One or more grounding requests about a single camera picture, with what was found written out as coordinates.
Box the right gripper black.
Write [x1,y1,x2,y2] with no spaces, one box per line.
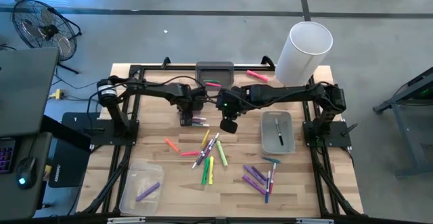
[216,87,254,134]

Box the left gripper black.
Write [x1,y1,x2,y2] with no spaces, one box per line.
[177,85,207,128]

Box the lime green thick highlighter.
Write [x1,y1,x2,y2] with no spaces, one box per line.
[215,140,229,167]

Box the yellow thick highlighter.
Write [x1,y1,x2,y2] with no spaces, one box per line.
[208,156,215,185]

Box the black whiteboard marker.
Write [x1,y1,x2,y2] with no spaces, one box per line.
[274,118,284,146]

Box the purple thick highlighter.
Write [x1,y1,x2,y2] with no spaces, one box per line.
[242,175,267,196]
[251,165,268,182]
[135,181,161,203]
[243,164,265,186]

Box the light grey plastic bin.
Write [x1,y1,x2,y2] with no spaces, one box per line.
[259,110,296,155]

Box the dark grey plastic bin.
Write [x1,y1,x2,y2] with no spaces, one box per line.
[195,60,235,91]

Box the clear plastic bin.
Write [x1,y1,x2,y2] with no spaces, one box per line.
[118,161,165,217]

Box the white shade table lamp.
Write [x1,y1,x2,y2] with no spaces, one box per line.
[275,20,334,88]

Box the black flat bar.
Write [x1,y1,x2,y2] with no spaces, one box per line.
[39,114,93,153]

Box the yellow power plug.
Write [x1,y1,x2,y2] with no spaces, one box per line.
[49,88,66,100]

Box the grey monitor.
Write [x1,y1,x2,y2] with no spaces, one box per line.
[0,47,60,137]

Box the black floor fan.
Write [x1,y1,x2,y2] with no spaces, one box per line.
[12,0,83,75]

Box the black computer mouse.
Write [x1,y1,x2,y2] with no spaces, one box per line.
[16,156,38,190]

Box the grey metal table stand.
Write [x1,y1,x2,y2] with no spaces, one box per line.
[373,66,433,178]

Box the backlit keyboard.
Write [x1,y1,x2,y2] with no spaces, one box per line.
[0,138,17,175]

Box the dark grey desk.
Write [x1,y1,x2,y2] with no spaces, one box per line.
[0,131,53,221]

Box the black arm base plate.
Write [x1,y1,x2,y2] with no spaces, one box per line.
[62,111,140,147]
[302,120,359,149]

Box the silver bracket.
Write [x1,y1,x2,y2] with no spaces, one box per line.
[106,216,146,224]
[296,217,335,224]

